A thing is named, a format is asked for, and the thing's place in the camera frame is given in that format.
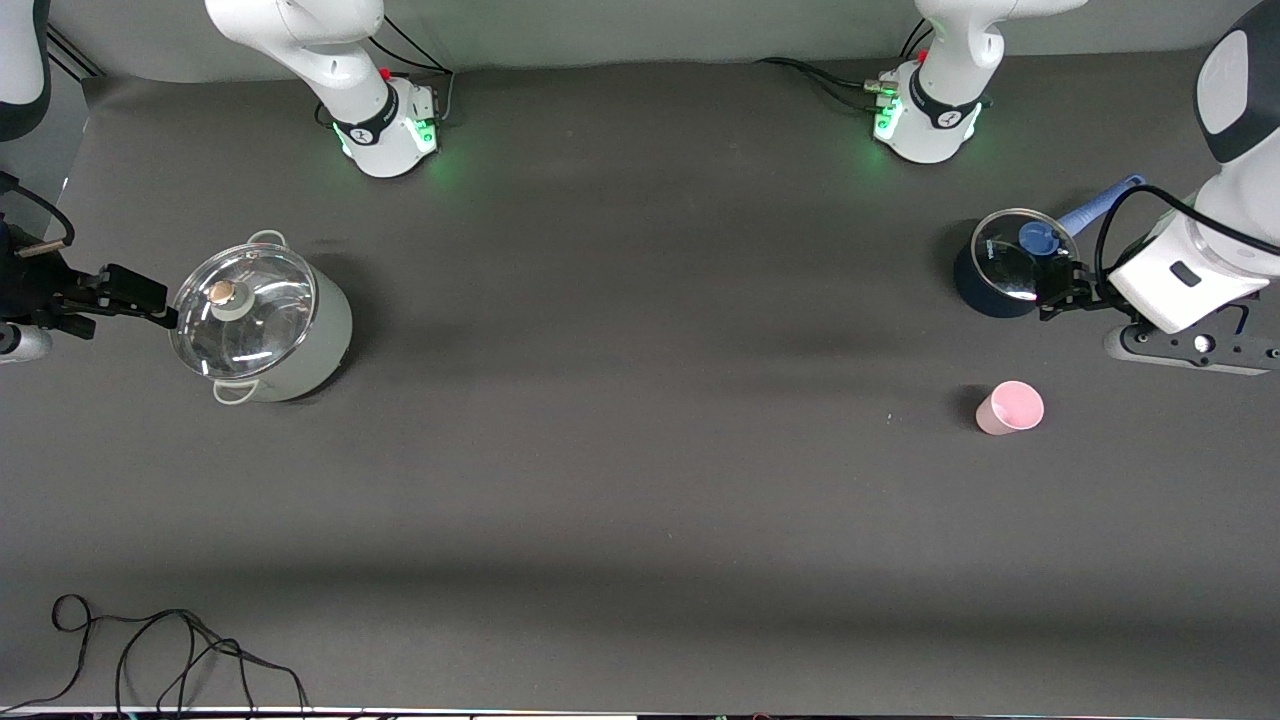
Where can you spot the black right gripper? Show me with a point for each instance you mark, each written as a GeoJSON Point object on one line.
{"type": "Point", "coordinates": [30, 285]}

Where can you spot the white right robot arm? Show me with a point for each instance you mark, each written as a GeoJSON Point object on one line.
{"type": "Point", "coordinates": [380, 130]}

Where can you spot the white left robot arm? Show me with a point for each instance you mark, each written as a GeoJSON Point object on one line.
{"type": "Point", "coordinates": [940, 130]}

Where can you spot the glass lid with brass knob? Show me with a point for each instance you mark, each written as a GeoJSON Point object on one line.
{"type": "Point", "coordinates": [245, 310]}

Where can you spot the pink plastic cup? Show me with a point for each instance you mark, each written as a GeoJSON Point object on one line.
{"type": "Point", "coordinates": [1010, 410]}

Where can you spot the glass lid with blue knob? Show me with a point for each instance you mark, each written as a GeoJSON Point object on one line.
{"type": "Point", "coordinates": [1010, 262]}

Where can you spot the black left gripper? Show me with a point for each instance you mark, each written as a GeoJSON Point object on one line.
{"type": "Point", "coordinates": [1086, 291]}

